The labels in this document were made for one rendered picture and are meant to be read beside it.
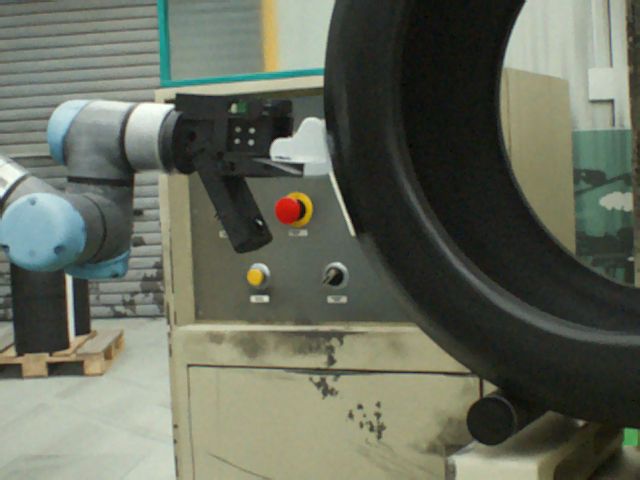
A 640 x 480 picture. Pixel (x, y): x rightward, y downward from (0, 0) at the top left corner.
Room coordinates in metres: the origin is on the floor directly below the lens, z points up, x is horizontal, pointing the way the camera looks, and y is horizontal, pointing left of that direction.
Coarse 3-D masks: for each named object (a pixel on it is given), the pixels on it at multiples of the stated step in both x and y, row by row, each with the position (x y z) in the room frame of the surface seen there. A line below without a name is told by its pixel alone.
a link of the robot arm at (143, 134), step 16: (144, 112) 1.35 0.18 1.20; (160, 112) 1.34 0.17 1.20; (128, 128) 1.34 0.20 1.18; (144, 128) 1.33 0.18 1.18; (160, 128) 1.33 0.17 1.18; (128, 144) 1.34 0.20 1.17; (144, 144) 1.33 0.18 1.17; (160, 144) 1.33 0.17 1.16; (144, 160) 1.34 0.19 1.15; (160, 160) 1.34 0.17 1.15
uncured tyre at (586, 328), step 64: (384, 0) 1.12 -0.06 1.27; (448, 0) 1.37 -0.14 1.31; (512, 0) 1.36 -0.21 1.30; (384, 64) 1.12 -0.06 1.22; (448, 64) 1.39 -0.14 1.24; (384, 128) 1.12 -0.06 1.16; (448, 128) 1.39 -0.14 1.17; (384, 192) 1.12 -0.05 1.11; (448, 192) 1.37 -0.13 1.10; (512, 192) 1.37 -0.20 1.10; (384, 256) 1.13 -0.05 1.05; (448, 256) 1.09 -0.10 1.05; (512, 256) 1.36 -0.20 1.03; (576, 256) 1.37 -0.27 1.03; (448, 320) 1.10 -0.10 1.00; (512, 320) 1.07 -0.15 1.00; (576, 320) 1.33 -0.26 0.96; (512, 384) 1.10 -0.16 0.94; (576, 384) 1.05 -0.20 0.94
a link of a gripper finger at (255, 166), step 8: (248, 160) 1.27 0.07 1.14; (256, 160) 1.27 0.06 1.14; (264, 160) 1.27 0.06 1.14; (272, 160) 1.27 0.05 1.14; (280, 160) 1.27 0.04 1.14; (240, 168) 1.28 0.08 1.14; (248, 168) 1.27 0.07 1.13; (256, 168) 1.27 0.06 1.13; (264, 168) 1.27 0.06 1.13; (272, 168) 1.26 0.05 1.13; (280, 168) 1.26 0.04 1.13; (288, 168) 1.26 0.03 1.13; (296, 168) 1.26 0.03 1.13; (280, 176) 1.26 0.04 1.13; (288, 176) 1.26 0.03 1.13; (296, 176) 1.26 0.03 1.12
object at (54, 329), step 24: (24, 288) 7.47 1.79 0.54; (48, 288) 7.49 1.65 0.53; (72, 288) 8.26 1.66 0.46; (24, 312) 7.47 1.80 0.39; (48, 312) 7.49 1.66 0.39; (72, 312) 8.04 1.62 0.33; (24, 336) 7.47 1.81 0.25; (48, 336) 7.48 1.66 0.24; (72, 336) 8.02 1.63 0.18; (96, 336) 8.24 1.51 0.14; (120, 336) 8.50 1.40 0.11; (0, 360) 7.42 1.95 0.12; (24, 360) 7.43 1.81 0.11; (48, 360) 7.43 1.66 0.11; (72, 360) 7.44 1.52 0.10; (96, 360) 7.45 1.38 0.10
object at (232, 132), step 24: (192, 96) 1.33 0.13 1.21; (216, 96) 1.30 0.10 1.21; (240, 96) 1.28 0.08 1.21; (168, 120) 1.33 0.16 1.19; (192, 120) 1.33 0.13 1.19; (216, 120) 1.30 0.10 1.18; (240, 120) 1.30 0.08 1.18; (264, 120) 1.29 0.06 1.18; (288, 120) 1.33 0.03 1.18; (168, 144) 1.32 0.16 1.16; (192, 144) 1.33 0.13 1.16; (216, 144) 1.30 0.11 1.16; (240, 144) 1.30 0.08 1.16; (264, 144) 1.29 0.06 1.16; (168, 168) 1.34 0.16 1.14; (192, 168) 1.36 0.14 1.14; (216, 168) 1.30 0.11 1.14
